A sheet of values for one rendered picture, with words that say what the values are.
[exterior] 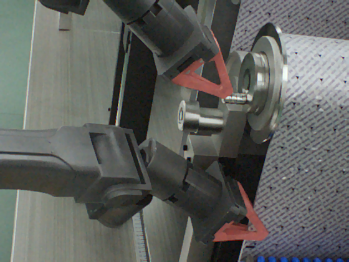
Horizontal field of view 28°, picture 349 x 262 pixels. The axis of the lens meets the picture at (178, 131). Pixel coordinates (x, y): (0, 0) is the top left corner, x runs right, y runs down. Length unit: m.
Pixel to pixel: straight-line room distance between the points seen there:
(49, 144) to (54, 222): 0.44
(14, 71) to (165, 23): 2.92
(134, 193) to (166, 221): 0.42
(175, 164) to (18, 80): 2.79
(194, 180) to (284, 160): 0.11
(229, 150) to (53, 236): 0.34
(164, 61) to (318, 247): 0.34
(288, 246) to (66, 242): 0.36
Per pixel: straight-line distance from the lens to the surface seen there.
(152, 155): 0.79
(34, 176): 0.70
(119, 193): 0.74
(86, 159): 0.72
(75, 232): 1.12
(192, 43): 0.75
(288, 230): 0.91
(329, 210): 0.91
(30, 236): 1.11
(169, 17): 0.75
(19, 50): 3.89
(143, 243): 1.12
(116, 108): 1.31
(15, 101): 3.36
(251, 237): 0.90
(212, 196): 0.83
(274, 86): 0.80
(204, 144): 0.93
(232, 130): 0.89
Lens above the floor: 1.60
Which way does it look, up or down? 29 degrees down
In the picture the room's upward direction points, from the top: 11 degrees clockwise
